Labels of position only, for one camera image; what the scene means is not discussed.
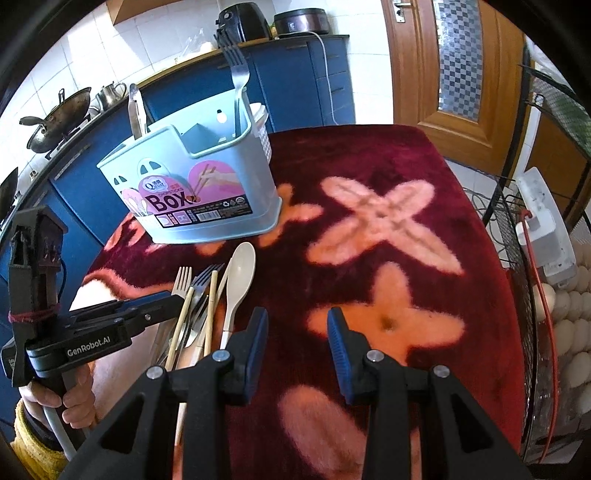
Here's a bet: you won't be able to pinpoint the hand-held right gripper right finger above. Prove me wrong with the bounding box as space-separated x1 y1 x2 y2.
327 308 536 480

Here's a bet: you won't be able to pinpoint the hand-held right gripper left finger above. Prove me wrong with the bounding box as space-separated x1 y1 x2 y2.
59 307 269 480

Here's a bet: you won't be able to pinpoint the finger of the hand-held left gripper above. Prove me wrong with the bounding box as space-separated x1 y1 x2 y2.
68 292 169 324
117 295 185 340

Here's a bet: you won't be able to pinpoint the beige chopstick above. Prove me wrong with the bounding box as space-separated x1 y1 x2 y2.
203 270 219 358
165 286 195 372

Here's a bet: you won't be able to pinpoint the cream plastic fork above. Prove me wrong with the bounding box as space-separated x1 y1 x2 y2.
157 266 193 352

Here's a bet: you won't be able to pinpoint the cream plastic spoon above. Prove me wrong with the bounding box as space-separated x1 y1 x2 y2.
219 241 257 350

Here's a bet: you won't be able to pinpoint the light blue utensil box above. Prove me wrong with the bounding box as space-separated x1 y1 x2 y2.
96 104 283 245

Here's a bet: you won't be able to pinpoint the person's left forearm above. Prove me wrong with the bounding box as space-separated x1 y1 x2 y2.
9 399 70 476

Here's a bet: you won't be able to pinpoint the person's left hand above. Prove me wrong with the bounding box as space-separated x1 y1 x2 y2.
18 362 98 432

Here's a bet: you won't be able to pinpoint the metal utensil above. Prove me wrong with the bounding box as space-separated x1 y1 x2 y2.
150 318 174 367

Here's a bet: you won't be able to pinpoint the short metal fork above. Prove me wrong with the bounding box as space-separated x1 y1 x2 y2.
175 263 225 365

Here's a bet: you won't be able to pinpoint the red flower printed blanket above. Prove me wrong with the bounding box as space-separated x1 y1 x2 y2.
81 124 527 480

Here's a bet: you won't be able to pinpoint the black pan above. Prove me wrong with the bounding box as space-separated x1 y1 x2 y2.
0 166 21 222

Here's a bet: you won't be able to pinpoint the gas stove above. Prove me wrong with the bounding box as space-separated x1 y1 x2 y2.
44 108 100 160

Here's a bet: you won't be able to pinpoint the black wok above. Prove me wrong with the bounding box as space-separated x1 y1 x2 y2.
18 87 93 155

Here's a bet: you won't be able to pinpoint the white plastic basket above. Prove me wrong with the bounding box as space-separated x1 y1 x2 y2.
249 104 273 164

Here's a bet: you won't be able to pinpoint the metal knife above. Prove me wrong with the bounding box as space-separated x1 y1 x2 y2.
128 83 148 139

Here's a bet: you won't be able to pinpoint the metal kettle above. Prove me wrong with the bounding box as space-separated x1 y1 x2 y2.
95 80 127 112

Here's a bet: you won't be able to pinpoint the pile of eggs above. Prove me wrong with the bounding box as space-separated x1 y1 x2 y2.
531 231 591 393

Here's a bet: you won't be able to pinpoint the white power strip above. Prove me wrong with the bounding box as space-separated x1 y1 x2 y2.
515 167 578 289

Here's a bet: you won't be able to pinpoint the long metal fork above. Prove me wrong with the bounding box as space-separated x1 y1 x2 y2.
217 41 252 139

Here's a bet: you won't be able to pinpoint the blue kitchen cabinets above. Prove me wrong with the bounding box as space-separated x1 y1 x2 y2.
0 34 356 416

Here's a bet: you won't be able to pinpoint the clear plastic bag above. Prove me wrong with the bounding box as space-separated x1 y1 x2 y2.
178 28 218 61

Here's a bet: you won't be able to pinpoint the wooden door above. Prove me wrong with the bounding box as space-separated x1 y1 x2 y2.
381 0 529 174

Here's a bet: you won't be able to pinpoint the black air fryer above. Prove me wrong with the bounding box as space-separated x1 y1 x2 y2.
215 2 271 47

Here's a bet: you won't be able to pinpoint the dark rice cooker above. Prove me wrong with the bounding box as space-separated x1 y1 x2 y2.
272 8 331 38

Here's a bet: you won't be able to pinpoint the grey cable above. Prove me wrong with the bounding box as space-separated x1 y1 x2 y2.
41 406 77 462

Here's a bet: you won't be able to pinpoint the black wire rack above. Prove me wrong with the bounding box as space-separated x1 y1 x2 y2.
462 46 591 462

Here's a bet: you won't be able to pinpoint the white power cable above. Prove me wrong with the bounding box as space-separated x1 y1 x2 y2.
302 30 340 126

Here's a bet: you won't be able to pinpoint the wooden wall cabinet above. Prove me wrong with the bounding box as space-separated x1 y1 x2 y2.
110 0 153 26

